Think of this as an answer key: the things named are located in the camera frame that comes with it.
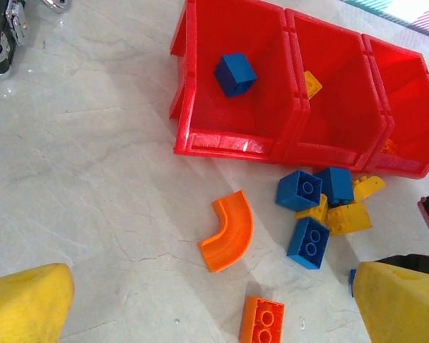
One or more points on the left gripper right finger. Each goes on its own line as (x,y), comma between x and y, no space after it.
(400,311)

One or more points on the small orange lego brick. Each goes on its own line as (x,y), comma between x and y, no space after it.
(389,147)

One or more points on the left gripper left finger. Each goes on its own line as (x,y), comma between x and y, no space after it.
(25,303)

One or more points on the yellow curved lego brick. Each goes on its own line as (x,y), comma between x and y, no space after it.
(370,187)

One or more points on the blue lego brick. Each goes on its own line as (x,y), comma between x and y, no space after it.
(353,282)
(307,244)
(296,191)
(337,186)
(236,73)

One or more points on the red plastic bin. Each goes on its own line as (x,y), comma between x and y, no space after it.
(207,107)
(343,107)
(414,107)

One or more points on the orange curved lego piece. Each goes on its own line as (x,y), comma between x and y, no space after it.
(236,232)

